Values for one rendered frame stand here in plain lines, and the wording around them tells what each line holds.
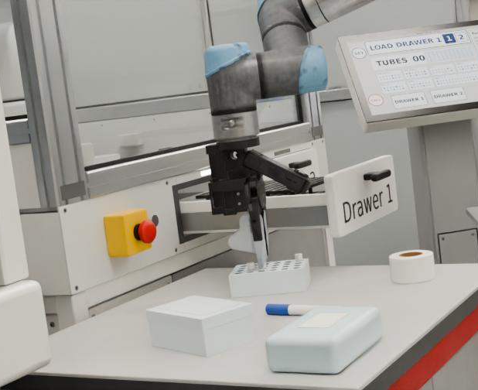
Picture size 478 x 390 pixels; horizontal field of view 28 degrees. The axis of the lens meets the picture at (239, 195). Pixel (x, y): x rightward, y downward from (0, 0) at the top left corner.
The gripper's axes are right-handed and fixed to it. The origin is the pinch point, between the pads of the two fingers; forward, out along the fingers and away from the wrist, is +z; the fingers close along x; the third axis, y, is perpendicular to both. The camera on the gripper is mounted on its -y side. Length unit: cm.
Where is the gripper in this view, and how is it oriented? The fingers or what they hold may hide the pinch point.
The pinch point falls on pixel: (265, 258)
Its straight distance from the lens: 159.9
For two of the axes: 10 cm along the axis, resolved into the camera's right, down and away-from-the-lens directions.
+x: -1.5, 1.3, -9.8
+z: 1.3, 9.9, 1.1
